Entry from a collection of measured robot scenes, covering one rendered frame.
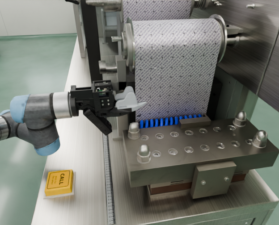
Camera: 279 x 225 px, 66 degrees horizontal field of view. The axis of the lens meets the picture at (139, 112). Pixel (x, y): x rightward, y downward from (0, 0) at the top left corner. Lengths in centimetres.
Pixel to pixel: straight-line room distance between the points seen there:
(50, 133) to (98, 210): 25
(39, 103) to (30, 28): 587
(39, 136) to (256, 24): 66
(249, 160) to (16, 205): 164
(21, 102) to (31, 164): 156
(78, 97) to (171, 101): 27
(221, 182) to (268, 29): 40
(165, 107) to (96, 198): 33
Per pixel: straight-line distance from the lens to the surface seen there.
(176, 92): 65
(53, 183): 68
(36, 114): 62
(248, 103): 100
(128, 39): 58
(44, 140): 67
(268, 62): 64
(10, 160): 229
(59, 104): 60
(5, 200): 199
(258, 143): 66
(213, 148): 61
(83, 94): 60
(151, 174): 55
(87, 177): 70
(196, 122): 66
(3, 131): 74
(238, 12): 75
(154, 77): 61
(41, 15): 632
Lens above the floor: 142
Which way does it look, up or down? 33 degrees down
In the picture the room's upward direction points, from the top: straight up
